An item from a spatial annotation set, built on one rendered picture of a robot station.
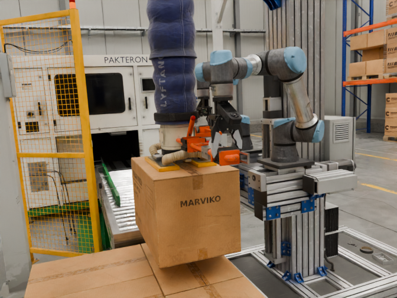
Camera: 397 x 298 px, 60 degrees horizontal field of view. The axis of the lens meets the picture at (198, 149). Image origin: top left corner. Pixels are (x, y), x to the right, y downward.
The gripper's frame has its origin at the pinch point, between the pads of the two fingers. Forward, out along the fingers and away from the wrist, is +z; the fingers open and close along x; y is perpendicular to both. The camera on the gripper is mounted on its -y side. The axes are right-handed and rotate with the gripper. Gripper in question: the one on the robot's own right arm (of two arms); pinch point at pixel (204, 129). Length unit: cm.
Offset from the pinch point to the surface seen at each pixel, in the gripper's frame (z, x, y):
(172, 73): -31, -29, 39
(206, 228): 39, -24, 59
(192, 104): -16.0, -20.2, 39.1
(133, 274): 67, -55, 33
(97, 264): 66, -71, 15
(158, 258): 49, -46, 59
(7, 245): 81, -130, -79
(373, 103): 23, 811, -628
